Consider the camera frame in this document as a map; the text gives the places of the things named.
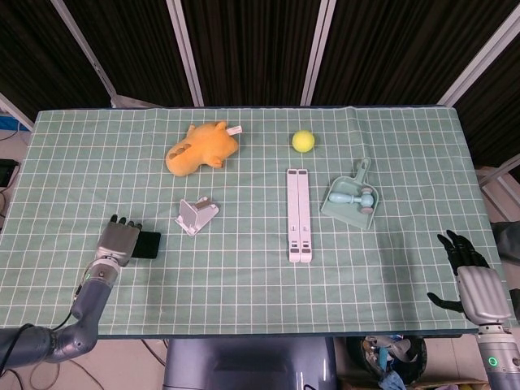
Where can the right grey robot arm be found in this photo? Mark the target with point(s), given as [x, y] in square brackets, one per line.
[497, 357]

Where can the white aluminium frame post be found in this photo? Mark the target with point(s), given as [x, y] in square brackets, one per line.
[87, 57]
[479, 53]
[187, 53]
[14, 109]
[317, 53]

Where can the grey-blue robot torso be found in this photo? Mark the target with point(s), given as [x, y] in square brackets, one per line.
[248, 361]

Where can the white folded laptop stand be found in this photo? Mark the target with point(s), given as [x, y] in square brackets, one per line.
[299, 211]

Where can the green checked tablecloth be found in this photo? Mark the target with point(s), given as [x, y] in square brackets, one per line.
[252, 292]

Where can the light blue toy hammer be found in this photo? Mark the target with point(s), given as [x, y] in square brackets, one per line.
[345, 198]

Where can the black curtain backdrop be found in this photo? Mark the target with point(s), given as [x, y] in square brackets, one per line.
[252, 44]

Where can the black phone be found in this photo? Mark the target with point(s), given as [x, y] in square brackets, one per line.
[148, 245]

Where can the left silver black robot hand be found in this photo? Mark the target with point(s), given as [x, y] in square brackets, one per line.
[115, 239]

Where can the yellow-green tennis ball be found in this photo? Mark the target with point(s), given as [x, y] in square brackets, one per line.
[303, 141]

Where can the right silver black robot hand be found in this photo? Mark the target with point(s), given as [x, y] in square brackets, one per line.
[481, 292]

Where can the orange plush toy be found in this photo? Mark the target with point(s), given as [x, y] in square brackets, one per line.
[203, 148]

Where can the white folding phone stand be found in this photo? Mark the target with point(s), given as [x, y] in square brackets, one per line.
[201, 215]

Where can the white metal side frame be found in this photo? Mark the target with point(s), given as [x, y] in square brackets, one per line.
[499, 178]

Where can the green plastic dustpan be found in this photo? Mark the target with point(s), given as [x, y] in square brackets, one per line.
[347, 213]

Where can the black bin with clutter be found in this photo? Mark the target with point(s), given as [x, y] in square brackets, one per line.
[386, 357]

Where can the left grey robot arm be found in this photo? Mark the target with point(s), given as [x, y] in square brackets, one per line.
[87, 308]

